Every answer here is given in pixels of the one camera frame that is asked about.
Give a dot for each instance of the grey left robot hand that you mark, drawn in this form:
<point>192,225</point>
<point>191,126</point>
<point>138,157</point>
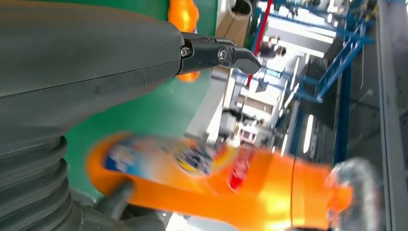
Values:
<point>79,57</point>

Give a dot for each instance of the orange bottle clear cap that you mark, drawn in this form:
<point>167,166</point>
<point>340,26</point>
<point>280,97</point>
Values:
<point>183,12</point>
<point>191,197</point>

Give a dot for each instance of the open cardboard box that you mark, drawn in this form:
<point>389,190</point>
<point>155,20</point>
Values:
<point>231,30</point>

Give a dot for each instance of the red pole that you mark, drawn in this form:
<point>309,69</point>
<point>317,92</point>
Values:
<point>259,38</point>

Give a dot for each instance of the blue metal frame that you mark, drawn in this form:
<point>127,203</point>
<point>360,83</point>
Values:
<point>344,57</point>

